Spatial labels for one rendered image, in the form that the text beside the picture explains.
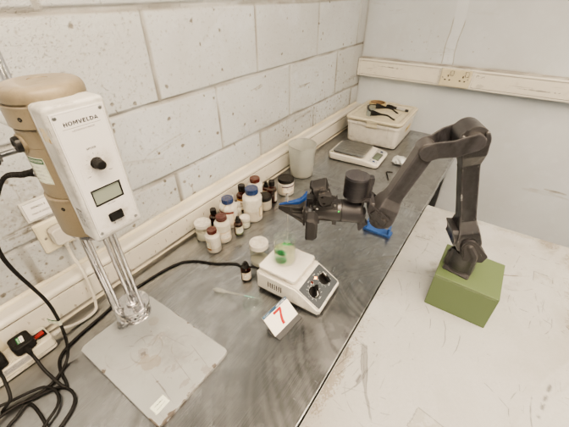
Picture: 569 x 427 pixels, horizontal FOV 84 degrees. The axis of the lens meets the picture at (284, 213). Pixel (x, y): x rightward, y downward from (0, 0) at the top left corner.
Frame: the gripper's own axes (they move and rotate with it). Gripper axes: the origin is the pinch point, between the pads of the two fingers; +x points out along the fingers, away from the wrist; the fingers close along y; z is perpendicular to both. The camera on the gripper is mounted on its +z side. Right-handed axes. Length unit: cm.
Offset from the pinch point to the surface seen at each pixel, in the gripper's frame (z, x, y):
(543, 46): 23, -104, -109
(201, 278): -26.0, 26.7, 3.0
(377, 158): -24, -34, -82
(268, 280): -20.2, 5.5, 6.7
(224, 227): -19.2, 23.5, -13.6
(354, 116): -12, -23, -109
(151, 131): 11.5, 42.3, -16.6
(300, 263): -17.3, -2.7, 2.4
